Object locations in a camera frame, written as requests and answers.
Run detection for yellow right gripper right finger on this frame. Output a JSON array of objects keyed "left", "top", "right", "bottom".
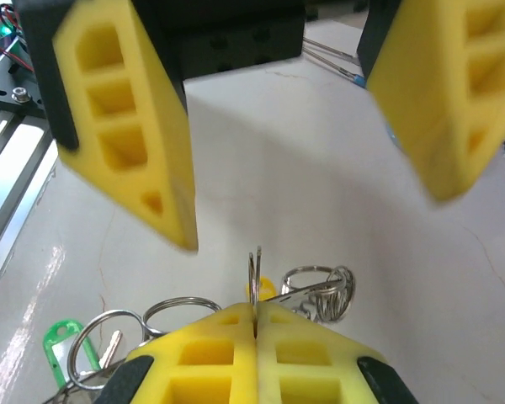
[{"left": 255, "top": 303, "right": 420, "bottom": 404}]

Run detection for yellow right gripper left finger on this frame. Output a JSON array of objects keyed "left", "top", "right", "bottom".
[{"left": 98, "top": 302, "right": 258, "bottom": 404}]

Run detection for metal key ring chain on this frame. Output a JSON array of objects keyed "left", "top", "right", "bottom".
[{"left": 66, "top": 246, "right": 357, "bottom": 392}]

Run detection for silver key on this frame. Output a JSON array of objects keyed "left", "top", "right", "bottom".
[{"left": 79, "top": 329, "right": 124, "bottom": 380}]

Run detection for yellow key tag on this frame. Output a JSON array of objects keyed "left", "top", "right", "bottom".
[{"left": 244, "top": 275, "right": 278, "bottom": 303}]

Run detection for green key tag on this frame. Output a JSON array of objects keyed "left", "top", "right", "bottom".
[{"left": 43, "top": 320, "right": 100, "bottom": 391}]

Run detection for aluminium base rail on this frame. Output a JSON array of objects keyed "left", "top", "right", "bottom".
[{"left": 0, "top": 107, "right": 58, "bottom": 304}]

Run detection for red and black wires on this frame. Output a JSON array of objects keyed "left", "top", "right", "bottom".
[{"left": 0, "top": 0, "right": 37, "bottom": 75}]

